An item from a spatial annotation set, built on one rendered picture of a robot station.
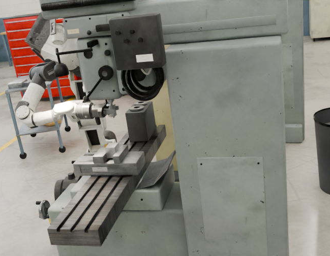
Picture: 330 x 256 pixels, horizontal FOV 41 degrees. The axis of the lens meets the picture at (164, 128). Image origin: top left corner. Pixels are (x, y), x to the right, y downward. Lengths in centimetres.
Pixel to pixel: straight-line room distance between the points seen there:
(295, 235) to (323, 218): 31
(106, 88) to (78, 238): 74
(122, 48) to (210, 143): 59
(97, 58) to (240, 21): 70
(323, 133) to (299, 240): 87
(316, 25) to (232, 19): 840
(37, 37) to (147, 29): 105
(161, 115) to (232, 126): 221
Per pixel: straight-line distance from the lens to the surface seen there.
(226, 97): 193
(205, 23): 199
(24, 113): 247
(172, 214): 231
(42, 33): 269
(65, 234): 194
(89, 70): 220
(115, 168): 228
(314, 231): 342
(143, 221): 238
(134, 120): 265
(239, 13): 198
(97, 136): 312
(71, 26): 217
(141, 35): 179
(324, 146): 370
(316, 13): 1031
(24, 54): 780
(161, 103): 410
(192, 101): 196
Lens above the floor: 188
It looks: 20 degrees down
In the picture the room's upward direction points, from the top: 7 degrees counter-clockwise
